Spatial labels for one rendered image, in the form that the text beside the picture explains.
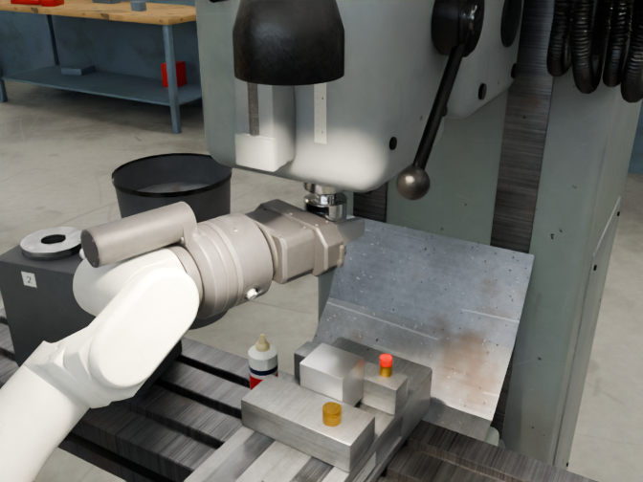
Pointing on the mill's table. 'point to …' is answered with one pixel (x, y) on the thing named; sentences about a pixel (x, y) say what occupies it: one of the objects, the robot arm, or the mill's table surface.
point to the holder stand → (49, 294)
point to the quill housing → (339, 96)
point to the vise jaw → (307, 422)
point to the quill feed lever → (448, 29)
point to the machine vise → (412, 394)
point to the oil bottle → (262, 361)
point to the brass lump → (331, 414)
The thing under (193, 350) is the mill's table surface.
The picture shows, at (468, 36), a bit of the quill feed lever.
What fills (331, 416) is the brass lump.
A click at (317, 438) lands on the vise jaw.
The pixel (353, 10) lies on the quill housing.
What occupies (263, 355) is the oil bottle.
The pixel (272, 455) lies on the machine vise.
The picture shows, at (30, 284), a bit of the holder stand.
